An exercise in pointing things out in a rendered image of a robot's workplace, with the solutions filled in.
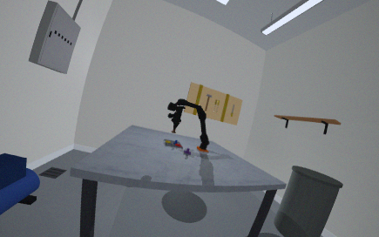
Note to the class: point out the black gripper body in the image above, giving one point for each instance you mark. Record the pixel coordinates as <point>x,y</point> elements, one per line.
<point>177,117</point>

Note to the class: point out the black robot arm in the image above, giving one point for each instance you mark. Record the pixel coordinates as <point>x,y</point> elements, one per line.
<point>201,114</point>

